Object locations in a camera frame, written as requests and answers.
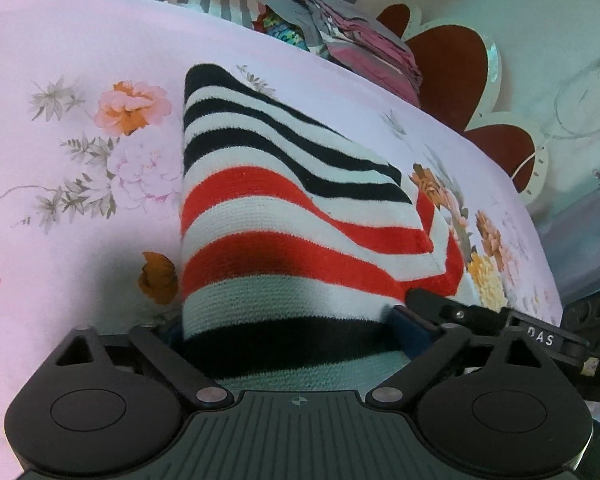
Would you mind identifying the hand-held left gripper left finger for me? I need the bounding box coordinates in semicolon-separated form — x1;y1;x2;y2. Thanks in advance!
54;323;234;409

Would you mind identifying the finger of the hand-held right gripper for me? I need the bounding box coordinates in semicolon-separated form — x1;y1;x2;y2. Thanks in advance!
404;287;523;335

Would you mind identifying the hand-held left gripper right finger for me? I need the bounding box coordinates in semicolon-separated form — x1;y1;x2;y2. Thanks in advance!
367;304;561;409

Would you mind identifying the black white red striped sweater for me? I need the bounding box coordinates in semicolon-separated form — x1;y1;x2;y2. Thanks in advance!
178;63;482;392

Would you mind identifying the stack of folded pink clothes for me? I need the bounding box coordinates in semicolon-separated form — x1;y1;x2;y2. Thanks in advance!
300;0;425;107

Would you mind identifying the pink floral bedsheet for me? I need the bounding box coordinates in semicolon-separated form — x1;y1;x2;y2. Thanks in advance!
0;0;565;467

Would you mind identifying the red and white scalloped headboard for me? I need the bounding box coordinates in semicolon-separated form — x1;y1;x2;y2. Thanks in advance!
376;3;554;207

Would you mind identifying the teal patterned cloth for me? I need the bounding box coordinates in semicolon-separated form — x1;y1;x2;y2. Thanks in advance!
260;7;313;53

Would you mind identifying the grey white striped cloth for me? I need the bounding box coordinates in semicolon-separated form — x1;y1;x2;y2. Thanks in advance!
167;0;261;28

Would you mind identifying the white looped cable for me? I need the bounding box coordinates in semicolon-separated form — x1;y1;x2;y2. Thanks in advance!
510;50;600;196

